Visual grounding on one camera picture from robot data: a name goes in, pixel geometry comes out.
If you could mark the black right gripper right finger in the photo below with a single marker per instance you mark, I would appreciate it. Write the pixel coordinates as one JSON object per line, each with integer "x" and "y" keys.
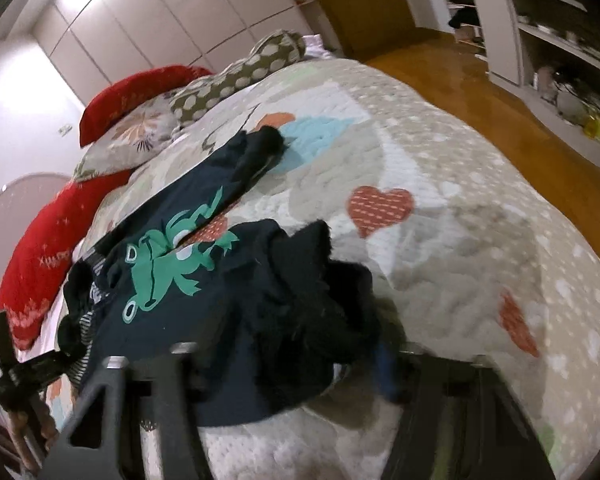
{"x": 459, "y": 420}

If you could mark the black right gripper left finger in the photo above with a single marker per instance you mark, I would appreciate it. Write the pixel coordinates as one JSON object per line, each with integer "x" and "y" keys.
{"x": 101, "y": 439}

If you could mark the round pink headboard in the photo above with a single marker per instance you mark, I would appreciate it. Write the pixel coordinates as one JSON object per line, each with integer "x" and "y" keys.
{"x": 20, "y": 201}

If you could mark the navy striped frog pants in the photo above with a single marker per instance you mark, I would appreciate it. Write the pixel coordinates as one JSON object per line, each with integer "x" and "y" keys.
{"x": 274, "y": 313}

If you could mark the small red pillow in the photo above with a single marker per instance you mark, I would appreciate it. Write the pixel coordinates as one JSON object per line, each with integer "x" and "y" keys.
{"x": 125, "y": 95}

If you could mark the heart patterned quilt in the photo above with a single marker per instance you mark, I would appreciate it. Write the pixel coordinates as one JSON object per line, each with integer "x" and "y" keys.
{"x": 473, "y": 258}

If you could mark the floral grey pillow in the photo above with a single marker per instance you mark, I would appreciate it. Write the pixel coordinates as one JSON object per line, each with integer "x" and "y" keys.
{"x": 134, "y": 140}

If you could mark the brown wooden door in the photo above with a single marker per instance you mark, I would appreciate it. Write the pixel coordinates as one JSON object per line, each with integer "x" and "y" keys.
{"x": 365, "y": 27}

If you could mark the white wardrobe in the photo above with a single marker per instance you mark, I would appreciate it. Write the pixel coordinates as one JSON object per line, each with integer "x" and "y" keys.
{"x": 94, "y": 43}

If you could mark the white shelf unit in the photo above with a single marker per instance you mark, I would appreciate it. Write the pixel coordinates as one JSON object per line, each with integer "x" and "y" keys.
{"x": 545, "y": 53}

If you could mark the large red pillow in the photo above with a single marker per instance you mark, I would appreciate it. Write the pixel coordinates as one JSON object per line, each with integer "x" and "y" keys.
{"x": 43, "y": 256}

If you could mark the olive dotted bolster pillow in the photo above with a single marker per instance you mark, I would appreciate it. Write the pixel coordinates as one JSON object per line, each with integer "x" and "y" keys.
{"x": 272, "y": 53}

